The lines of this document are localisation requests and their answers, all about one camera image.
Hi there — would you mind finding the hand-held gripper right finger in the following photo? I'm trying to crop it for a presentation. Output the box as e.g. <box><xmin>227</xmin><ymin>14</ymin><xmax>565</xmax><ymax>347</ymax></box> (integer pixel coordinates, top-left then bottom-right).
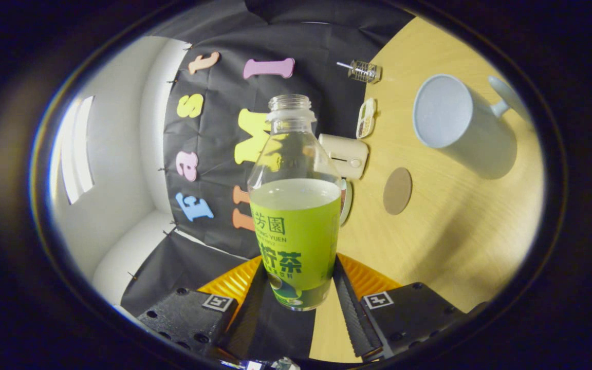
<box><xmin>333</xmin><ymin>253</ymin><xmax>489</xmax><ymax>360</ymax></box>

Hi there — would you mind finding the green label juice bottle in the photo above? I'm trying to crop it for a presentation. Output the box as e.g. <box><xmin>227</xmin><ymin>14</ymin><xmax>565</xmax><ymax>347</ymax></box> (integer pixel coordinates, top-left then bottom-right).
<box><xmin>247</xmin><ymin>94</ymin><xmax>343</xmax><ymax>312</ymax></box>

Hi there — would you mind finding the wire mesh holder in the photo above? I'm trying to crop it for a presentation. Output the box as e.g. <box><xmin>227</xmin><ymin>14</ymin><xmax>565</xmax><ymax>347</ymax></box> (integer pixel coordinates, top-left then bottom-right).
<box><xmin>347</xmin><ymin>60</ymin><xmax>382</xmax><ymax>84</ymax></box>

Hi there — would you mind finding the white divided snack tray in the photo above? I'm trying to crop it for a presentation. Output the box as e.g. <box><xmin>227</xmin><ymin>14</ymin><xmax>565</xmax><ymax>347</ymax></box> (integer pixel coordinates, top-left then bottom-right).
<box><xmin>356</xmin><ymin>98</ymin><xmax>377</xmax><ymax>139</ymax></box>

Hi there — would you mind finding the ceiling light panel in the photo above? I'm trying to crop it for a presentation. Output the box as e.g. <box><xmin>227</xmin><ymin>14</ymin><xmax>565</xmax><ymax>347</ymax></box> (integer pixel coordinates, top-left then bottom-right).
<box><xmin>60</xmin><ymin>95</ymin><xmax>95</xmax><ymax>205</ymax></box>

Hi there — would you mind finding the round brown coaster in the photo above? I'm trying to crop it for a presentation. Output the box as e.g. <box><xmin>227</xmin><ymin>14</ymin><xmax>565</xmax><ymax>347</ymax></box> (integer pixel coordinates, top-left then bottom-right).
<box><xmin>382</xmin><ymin>167</ymin><xmax>413</xmax><ymax>215</ymax></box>

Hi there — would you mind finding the wooden table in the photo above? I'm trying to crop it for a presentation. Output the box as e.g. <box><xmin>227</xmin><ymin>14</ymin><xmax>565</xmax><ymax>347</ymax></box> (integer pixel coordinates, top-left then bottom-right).
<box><xmin>309</xmin><ymin>15</ymin><xmax>546</xmax><ymax>363</ymax></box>

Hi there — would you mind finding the white toaster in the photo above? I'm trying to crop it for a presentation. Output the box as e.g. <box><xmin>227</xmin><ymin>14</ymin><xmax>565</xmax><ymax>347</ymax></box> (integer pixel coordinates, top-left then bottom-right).
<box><xmin>318</xmin><ymin>134</ymin><xmax>369</xmax><ymax>180</ymax></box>

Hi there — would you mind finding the pale green plate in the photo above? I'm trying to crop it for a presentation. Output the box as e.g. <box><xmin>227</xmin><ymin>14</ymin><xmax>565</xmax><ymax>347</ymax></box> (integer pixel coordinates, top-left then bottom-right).
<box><xmin>340</xmin><ymin>178</ymin><xmax>353</xmax><ymax>227</ymax></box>

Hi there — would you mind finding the light blue cup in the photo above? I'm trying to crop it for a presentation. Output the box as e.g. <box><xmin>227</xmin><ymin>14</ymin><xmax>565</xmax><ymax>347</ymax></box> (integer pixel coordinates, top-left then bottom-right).
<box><xmin>412</xmin><ymin>73</ymin><xmax>533</xmax><ymax>180</ymax></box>

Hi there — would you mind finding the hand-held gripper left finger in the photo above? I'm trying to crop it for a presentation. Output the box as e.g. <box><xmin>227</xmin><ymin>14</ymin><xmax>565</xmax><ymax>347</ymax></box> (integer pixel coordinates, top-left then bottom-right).
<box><xmin>137</xmin><ymin>255</ymin><xmax>268</xmax><ymax>360</ymax></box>

